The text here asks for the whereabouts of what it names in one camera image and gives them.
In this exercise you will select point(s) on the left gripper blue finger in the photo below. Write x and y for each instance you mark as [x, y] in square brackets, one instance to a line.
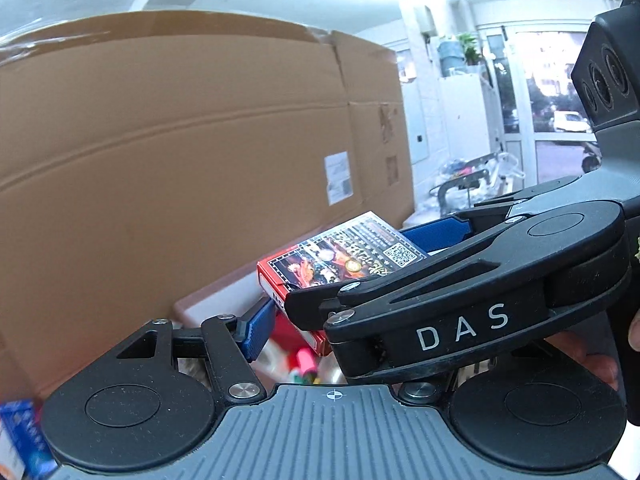
[232, 343]

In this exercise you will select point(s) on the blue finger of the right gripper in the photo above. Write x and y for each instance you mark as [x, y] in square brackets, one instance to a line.
[438, 234]

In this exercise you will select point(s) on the red blue card box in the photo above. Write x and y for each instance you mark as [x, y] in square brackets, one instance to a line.
[362, 247]

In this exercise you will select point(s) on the blue medicine box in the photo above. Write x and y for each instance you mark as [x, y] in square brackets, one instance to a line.
[21, 419]

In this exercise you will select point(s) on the right hand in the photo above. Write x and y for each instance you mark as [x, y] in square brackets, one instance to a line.
[591, 344]

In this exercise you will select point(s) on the pink cardboard storage box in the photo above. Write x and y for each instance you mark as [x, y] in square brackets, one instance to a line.
[235, 294]

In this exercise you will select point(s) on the white shipping label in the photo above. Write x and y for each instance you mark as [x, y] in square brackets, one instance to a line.
[338, 178]

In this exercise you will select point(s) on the cardboard wall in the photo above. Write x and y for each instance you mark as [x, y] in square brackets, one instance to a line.
[146, 155]

